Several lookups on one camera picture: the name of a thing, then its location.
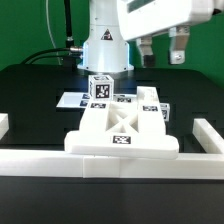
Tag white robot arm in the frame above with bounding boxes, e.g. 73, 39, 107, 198
78, 0, 224, 73

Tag white thin cable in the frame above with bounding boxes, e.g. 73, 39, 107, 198
45, 0, 63, 66

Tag black cable thick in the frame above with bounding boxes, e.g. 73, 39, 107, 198
22, 46, 83, 64

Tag white U-shaped obstacle fence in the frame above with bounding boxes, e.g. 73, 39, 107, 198
0, 119, 224, 180

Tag white block at left edge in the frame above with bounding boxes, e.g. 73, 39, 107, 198
0, 113, 9, 140

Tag white sheet with tags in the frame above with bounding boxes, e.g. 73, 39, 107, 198
57, 92, 89, 108

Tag white chair back frame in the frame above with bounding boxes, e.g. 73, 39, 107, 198
64, 86, 179, 159

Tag black vertical cable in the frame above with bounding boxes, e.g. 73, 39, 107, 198
63, 0, 75, 51

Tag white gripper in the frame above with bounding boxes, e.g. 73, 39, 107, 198
117, 0, 215, 67

